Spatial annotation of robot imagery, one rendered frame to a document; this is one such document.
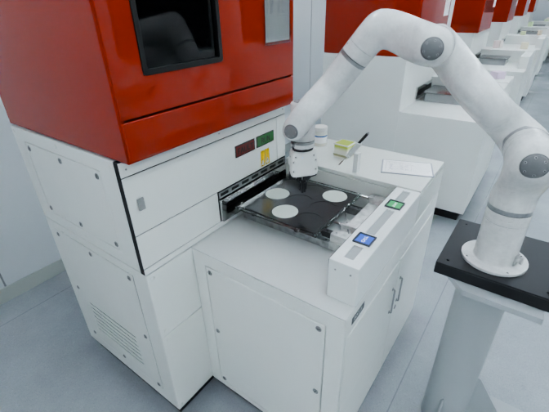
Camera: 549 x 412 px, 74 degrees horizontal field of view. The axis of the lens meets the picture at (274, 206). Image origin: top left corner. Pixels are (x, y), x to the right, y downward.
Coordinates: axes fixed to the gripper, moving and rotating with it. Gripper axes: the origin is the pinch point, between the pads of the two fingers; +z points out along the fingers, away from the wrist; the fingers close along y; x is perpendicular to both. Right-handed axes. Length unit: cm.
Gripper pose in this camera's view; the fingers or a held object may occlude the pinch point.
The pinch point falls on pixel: (302, 186)
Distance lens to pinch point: 137.0
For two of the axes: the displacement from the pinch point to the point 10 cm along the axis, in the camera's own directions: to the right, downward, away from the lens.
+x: -2.5, -4.6, 8.5
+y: 9.7, -1.5, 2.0
